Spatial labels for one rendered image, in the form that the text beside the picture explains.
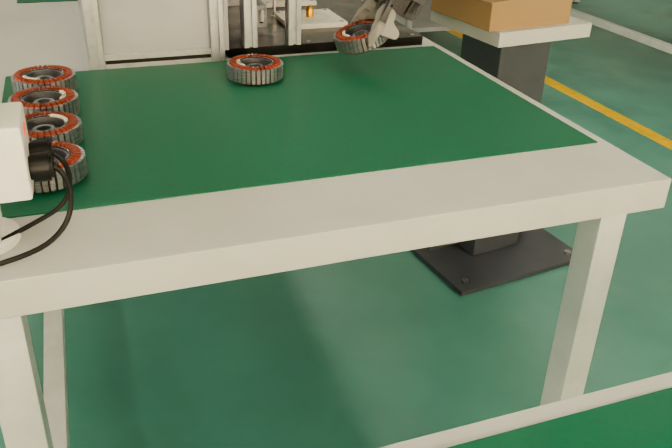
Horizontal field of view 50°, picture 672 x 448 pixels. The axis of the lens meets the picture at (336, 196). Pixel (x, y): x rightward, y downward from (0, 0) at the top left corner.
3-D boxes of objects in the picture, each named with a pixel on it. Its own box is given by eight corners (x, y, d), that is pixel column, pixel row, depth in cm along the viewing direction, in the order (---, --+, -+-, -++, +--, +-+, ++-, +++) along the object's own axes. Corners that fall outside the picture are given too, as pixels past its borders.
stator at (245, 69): (273, 67, 152) (273, 50, 150) (290, 83, 143) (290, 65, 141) (221, 72, 148) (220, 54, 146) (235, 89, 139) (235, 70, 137)
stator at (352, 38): (378, 29, 158) (375, 12, 156) (396, 43, 148) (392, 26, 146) (331, 45, 157) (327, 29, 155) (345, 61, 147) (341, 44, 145)
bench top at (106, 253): (278, -35, 294) (278, -48, 292) (664, 207, 111) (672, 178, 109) (11, -27, 263) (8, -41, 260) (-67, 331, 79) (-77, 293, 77)
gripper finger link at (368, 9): (367, 41, 159) (394, 15, 153) (346, 28, 157) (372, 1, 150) (367, 32, 161) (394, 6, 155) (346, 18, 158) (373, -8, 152)
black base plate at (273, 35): (333, -9, 226) (333, -16, 225) (422, 44, 172) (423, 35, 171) (182, -3, 211) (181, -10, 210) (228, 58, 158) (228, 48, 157)
